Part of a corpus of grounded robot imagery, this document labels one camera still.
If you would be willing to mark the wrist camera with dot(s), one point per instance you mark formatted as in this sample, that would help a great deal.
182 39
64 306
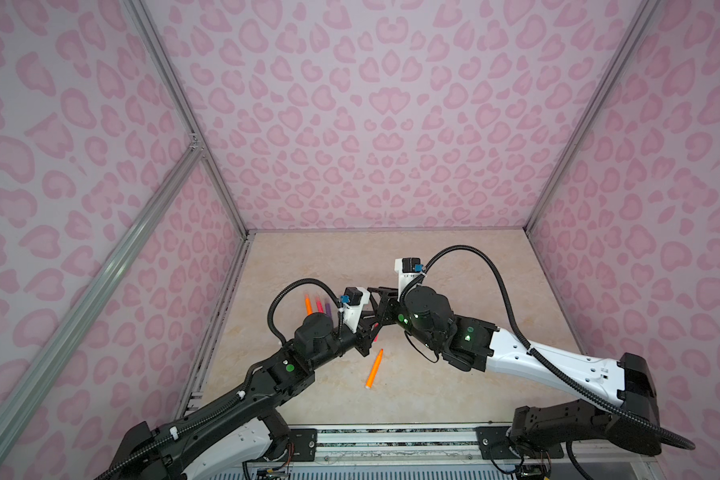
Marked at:
356 299
407 270

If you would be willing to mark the aluminium diagonal wall bar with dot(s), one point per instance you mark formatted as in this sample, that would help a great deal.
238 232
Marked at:
30 391

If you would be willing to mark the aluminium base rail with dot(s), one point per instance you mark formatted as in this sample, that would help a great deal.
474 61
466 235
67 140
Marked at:
411 451

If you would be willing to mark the aluminium corner post left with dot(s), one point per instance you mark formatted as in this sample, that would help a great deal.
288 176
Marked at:
156 49

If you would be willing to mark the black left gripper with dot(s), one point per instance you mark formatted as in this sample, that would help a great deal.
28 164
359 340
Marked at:
365 336

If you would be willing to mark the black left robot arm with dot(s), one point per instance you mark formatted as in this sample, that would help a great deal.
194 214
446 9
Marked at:
171 450

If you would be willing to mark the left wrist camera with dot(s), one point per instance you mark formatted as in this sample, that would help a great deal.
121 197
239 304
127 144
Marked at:
356 299

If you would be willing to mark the orange pen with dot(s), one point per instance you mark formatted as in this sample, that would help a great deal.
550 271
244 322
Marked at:
374 369

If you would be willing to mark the aluminium corner post right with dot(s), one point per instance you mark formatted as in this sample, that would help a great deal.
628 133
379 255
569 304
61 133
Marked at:
623 54

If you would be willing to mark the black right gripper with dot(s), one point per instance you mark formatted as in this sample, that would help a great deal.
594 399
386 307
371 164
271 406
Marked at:
388 298

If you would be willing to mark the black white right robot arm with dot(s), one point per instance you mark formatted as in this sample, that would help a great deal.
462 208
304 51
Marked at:
614 400

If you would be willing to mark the aluminium corner post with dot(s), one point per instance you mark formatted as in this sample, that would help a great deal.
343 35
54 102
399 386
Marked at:
156 49
623 54

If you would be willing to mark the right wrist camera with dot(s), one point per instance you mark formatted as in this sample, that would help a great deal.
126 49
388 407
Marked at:
407 270

